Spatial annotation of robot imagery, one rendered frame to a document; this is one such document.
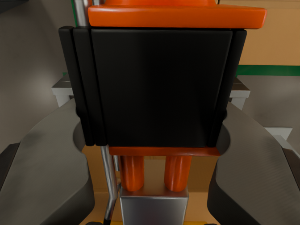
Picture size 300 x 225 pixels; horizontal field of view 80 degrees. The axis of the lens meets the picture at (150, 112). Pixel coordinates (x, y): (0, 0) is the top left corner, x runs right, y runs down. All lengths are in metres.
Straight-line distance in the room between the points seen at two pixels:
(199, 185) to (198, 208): 0.06
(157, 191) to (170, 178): 0.02
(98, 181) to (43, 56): 1.09
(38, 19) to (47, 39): 0.11
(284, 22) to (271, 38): 0.05
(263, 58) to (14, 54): 1.40
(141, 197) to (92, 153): 0.37
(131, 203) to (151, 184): 0.02
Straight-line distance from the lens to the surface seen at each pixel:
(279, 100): 1.66
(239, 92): 0.71
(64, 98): 0.74
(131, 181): 0.16
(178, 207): 0.19
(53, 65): 1.40
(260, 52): 0.76
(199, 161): 0.50
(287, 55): 0.82
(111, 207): 0.21
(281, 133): 1.86
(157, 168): 0.19
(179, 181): 0.17
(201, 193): 0.45
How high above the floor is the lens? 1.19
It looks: 57 degrees down
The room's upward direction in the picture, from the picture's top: 180 degrees counter-clockwise
